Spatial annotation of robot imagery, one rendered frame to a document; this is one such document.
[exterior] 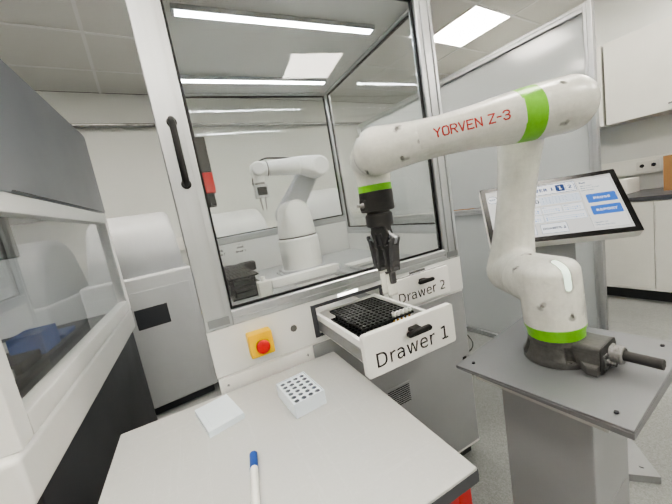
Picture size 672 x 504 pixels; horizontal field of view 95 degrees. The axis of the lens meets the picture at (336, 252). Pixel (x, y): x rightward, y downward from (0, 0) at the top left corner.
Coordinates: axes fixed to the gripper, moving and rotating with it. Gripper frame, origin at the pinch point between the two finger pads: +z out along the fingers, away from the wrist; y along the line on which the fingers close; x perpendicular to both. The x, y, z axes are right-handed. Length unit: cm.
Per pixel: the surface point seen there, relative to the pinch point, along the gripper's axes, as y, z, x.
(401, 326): 10.9, 8.2, -5.4
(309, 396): 3.3, 20.5, -30.0
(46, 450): -7, 14, -82
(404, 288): -21.1, 11.1, 20.6
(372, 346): 10.9, 10.3, -14.5
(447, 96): -110, -91, 151
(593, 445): 39, 36, 20
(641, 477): 22, 98, 87
